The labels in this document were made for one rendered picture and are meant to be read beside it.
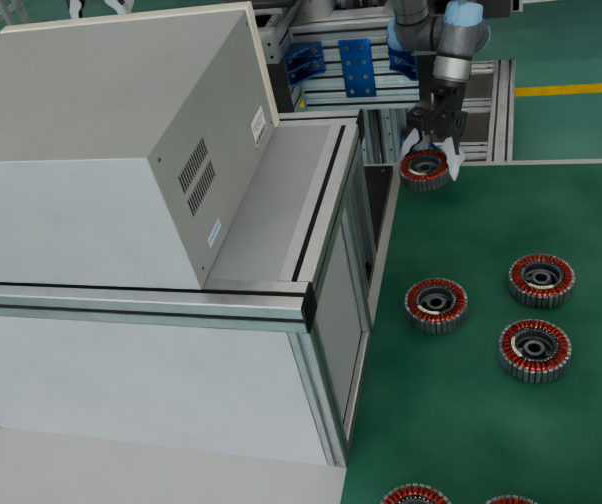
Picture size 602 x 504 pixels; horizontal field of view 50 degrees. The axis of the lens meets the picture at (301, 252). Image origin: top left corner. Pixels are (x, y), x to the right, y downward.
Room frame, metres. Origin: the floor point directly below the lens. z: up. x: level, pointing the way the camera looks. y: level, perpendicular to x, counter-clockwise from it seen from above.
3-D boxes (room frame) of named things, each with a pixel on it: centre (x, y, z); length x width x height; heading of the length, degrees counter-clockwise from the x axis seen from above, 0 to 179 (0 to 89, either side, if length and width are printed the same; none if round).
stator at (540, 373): (0.63, -0.33, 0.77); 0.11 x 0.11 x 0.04
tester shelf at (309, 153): (0.85, 0.24, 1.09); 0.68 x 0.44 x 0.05; 67
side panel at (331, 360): (0.65, -0.03, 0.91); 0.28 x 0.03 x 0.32; 157
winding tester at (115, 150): (0.86, 0.26, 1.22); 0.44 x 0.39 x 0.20; 67
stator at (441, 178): (1.12, -0.31, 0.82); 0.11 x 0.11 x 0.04
